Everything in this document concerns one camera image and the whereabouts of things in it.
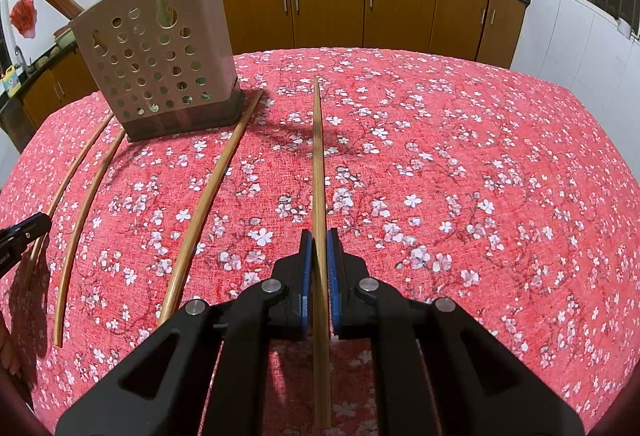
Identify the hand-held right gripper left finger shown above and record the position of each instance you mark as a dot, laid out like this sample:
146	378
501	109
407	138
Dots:
306	276

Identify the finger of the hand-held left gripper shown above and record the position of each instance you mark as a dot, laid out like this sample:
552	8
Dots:
20	236

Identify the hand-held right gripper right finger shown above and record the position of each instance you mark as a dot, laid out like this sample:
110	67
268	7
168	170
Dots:
334	281

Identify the beige perforated chopstick holder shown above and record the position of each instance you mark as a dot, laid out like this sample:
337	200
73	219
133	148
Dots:
220	5

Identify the person's left hand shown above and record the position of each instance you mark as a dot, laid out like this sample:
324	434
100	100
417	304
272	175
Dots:
7	348

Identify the yellow detergent bottle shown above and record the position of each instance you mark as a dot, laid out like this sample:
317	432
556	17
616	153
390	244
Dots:
11	80

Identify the red floral tablecloth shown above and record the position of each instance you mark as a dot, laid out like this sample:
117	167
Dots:
450	165

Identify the metal faucet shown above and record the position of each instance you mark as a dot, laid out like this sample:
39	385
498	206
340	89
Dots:
20	58

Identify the red plastic bag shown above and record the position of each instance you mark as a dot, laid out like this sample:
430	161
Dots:
23	15

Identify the wooden lower cabinets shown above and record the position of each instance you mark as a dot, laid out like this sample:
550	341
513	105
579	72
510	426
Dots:
325	5

